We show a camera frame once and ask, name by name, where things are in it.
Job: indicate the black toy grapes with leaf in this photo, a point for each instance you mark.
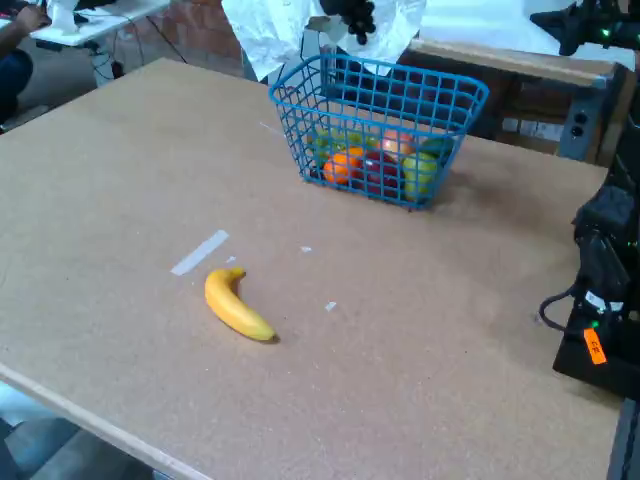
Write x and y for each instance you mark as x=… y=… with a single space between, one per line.
x=361 y=20

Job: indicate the person's hand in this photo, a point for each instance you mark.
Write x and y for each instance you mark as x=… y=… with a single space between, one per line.
x=32 y=17

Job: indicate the crumpled white cloth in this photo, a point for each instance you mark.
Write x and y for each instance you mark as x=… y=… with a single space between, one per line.
x=270 y=30

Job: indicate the light green toy fruit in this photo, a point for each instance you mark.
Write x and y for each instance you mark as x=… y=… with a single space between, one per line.
x=327 y=142

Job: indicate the pink toy peach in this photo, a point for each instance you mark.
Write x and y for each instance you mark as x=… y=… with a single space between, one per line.
x=398 y=144

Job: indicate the toy orange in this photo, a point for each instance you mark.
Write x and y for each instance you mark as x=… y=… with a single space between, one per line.
x=340 y=167

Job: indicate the red toy pomegranate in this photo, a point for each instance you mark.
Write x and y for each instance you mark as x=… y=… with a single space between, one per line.
x=380 y=172

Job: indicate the dark green toy fruit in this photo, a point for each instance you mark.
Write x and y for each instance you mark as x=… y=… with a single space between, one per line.
x=439 y=147

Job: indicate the wooden bench top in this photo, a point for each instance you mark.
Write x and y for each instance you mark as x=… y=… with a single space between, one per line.
x=510 y=62

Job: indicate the round green toy fruit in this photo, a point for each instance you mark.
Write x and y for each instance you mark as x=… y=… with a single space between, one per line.
x=420 y=175

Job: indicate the white folding table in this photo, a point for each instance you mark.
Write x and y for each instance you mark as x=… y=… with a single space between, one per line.
x=110 y=20

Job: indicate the cardboard boxes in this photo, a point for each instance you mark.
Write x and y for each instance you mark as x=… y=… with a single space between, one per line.
x=530 y=120

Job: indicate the grey metal leg with outlets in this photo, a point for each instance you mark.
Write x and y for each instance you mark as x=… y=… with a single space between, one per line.
x=585 y=120

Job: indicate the long white tape strip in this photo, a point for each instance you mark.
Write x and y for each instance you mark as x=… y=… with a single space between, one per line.
x=200 y=252

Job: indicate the yellow toy banana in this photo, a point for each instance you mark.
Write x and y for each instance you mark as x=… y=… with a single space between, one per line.
x=230 y=305

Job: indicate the person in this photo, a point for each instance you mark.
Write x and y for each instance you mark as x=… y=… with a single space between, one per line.
x=12 y=75

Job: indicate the orange label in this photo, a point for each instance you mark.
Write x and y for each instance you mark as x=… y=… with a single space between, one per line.
x=595 y=346

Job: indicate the dark metal post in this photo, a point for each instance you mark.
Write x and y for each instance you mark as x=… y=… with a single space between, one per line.
x=625 y=440

